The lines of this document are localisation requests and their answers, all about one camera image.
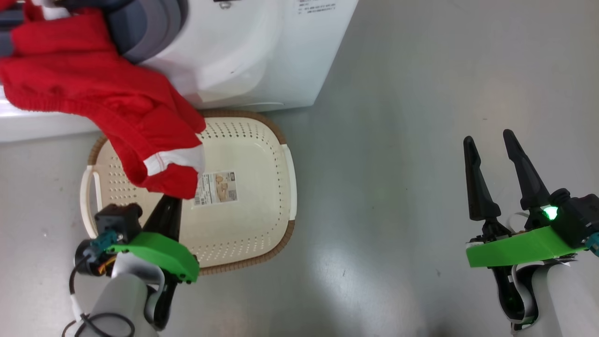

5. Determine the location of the red garment with white stripes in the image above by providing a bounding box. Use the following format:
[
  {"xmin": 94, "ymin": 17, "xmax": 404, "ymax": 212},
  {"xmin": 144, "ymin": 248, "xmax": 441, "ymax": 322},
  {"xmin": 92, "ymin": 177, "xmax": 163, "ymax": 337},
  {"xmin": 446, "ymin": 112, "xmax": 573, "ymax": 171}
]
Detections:
[{"xmin": 0, "ymin": 0, "xmax": 207, "ymax": 200}]

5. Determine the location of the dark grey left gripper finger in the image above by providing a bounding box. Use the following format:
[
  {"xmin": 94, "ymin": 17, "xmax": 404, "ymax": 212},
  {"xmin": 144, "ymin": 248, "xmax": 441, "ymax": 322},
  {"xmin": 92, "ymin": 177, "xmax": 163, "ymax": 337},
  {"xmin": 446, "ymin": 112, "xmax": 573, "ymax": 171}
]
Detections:
[
  {"xmin": 143, "ymin": 195, "xmax": 170, "ymax": 234},
  {"xmin": 161, "ymin": 196, "xmax": 183, "ymax": 244}
]

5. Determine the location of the teal left camera connector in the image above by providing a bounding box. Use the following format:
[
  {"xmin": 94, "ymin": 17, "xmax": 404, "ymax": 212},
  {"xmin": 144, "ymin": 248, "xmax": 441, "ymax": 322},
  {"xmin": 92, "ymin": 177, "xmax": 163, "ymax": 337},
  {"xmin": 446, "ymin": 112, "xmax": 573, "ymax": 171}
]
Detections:
[{"xmin": 90, "ymin": 228, "xmax": 124, "ymax": 256}]

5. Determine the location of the cream perforated laundry basket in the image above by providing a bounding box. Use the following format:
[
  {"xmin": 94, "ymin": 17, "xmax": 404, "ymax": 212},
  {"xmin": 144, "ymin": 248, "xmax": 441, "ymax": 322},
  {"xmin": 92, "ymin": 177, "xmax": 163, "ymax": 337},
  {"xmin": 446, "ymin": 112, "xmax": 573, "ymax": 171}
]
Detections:
[{"xmin": 80, "ymin": 110, "xmax": 298, "ymax": 276}]

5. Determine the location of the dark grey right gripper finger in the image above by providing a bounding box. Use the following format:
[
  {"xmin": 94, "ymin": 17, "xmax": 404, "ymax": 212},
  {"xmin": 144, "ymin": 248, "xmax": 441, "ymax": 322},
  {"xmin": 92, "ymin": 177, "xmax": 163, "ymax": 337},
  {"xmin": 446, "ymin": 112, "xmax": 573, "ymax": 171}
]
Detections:
[
  {"xmin": 503, "ymin": 130, "xmax": 551, "ymax": 212},
  {"xmin": 463, "ymin": 135, "xmax": 502, "ymax": 222}
]

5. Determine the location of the white front-load washing machine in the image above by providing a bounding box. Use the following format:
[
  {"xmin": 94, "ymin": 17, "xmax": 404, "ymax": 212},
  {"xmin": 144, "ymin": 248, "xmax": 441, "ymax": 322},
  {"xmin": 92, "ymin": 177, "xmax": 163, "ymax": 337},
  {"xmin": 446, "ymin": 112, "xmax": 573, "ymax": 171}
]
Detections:
[{"xmin": 0, "ymin": 0, "xmax": 359, "ymax": 143}]

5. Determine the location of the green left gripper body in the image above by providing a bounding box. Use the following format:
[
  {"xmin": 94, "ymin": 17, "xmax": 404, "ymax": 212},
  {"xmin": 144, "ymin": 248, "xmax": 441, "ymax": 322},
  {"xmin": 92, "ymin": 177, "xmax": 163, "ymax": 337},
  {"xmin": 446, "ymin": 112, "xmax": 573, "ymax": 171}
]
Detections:
[{"xmin": 109, "ymin": 232, "xmax": 201, "ymax": 284}]

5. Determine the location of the paper label sticker in basket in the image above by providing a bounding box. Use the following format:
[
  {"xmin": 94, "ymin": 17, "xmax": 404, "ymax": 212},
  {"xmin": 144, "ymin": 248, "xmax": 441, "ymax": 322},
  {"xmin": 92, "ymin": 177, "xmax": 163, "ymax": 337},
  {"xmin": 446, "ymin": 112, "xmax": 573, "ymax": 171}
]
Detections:
[{"xmin": 193, "ymin": 171, "xmax": 238, "ymax": 207}]

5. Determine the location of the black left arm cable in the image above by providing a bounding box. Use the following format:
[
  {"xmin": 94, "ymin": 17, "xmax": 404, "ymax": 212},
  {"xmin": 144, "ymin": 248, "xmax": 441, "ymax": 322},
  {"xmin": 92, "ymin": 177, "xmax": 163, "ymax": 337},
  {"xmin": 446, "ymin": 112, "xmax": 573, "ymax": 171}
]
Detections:
[{"xmin": 61, "ymin": 239, "xmax": 136, "ymax": 337}]

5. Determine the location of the grey-blue rubber door gasket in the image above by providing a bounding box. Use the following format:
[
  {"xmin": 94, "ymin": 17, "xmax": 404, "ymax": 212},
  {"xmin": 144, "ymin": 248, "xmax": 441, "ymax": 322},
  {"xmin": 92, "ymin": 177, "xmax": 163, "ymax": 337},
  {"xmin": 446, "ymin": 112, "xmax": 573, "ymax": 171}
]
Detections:
[{"xmin": 0, "ymin": 0, "xmax": 189, "ymax": 64}]

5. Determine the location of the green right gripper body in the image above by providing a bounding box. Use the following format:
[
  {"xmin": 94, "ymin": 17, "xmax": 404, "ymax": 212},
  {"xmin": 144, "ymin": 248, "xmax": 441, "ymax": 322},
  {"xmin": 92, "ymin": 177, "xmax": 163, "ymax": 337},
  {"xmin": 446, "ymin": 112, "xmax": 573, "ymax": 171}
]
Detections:
[{"xmin": 466, "ymin": 208, "xmax": 586, "ymax": 269}]

